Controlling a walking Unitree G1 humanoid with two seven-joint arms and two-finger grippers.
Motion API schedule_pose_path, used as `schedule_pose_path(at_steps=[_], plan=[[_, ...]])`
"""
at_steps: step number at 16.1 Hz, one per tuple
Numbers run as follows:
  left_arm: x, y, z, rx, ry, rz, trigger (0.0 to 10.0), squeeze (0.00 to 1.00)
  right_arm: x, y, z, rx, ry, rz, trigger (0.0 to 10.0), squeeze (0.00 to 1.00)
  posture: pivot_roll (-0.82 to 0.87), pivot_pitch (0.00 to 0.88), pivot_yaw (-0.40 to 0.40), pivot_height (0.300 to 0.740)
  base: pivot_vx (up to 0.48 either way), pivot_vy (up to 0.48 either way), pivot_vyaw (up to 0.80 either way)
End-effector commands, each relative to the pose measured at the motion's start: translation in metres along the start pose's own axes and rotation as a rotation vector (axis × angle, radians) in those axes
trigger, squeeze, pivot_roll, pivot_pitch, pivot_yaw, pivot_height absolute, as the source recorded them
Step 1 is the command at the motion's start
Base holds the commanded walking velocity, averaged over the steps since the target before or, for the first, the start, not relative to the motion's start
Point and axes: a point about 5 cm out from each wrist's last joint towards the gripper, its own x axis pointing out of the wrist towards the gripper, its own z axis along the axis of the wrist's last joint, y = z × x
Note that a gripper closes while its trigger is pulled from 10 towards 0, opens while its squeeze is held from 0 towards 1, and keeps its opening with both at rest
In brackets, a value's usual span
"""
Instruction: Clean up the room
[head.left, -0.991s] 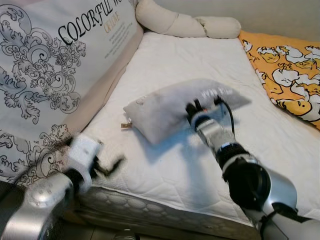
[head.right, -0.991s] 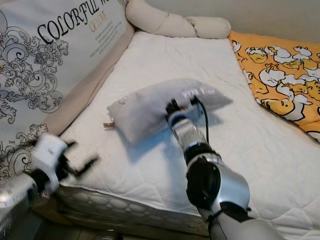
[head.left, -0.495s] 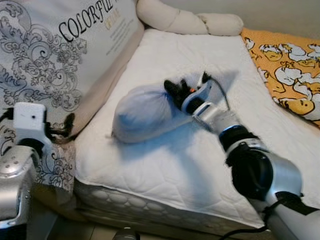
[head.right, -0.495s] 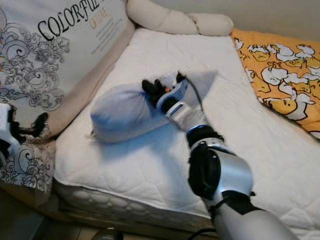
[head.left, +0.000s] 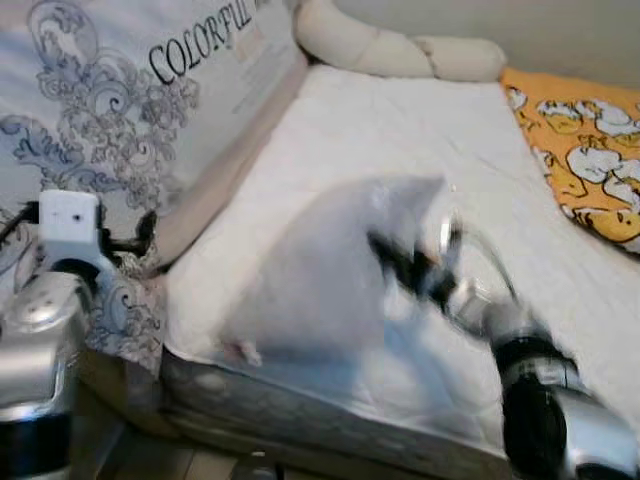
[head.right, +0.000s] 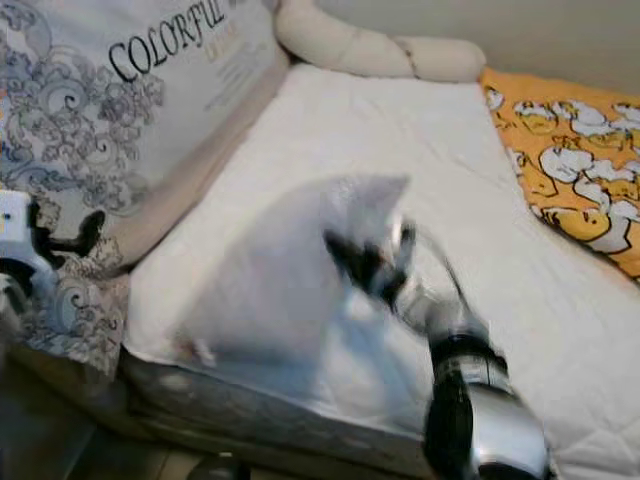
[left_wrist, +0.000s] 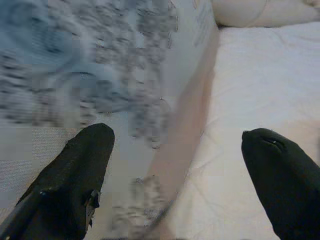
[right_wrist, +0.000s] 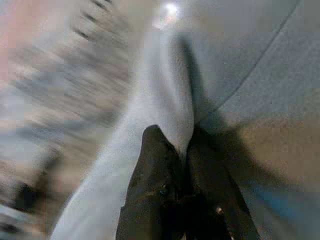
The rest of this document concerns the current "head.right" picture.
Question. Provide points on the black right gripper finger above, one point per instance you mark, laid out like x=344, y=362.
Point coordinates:
x=343, y=248

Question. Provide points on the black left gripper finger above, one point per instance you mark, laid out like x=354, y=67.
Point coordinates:
x=92, y=230

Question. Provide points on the grey little bear pillow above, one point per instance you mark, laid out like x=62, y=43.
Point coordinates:
x=280, y=285

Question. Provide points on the yellow cartoon egg blanket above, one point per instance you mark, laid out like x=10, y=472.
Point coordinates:
x=560, y=150

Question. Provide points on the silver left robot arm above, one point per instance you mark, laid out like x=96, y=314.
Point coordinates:
x=12, y=295

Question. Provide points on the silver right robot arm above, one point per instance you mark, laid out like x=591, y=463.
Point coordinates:
x=500, y=420

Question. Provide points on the white quilted mattress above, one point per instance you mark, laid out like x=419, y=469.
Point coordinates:
x=490, y=250

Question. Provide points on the grey bed base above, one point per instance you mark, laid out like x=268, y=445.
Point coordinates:
x=260, y=420

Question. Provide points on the cream bolster cushion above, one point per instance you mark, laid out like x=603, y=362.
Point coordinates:
x=360, y=45

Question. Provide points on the dark grey robot leg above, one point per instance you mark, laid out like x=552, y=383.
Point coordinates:
x=218, y=468

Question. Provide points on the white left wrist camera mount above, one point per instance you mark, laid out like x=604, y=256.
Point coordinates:
x=15, y=225

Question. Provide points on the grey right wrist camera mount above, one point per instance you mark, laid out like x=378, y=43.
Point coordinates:
x=402, y=240

